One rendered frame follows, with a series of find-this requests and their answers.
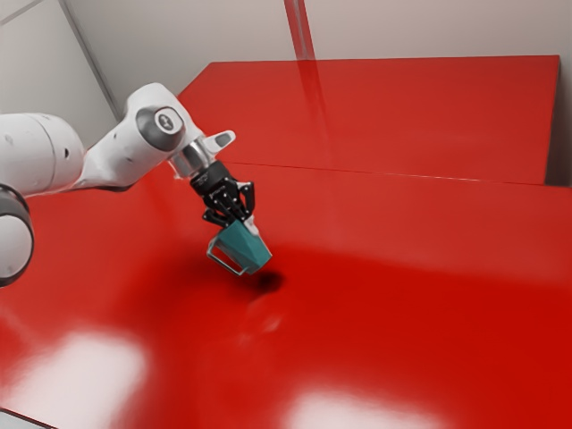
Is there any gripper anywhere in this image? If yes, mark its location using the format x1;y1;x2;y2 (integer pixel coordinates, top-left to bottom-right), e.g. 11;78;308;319
189;160;260;237

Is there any teal faceted mug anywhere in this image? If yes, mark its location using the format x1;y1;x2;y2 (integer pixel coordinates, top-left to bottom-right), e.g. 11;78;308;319
206;220;273;276

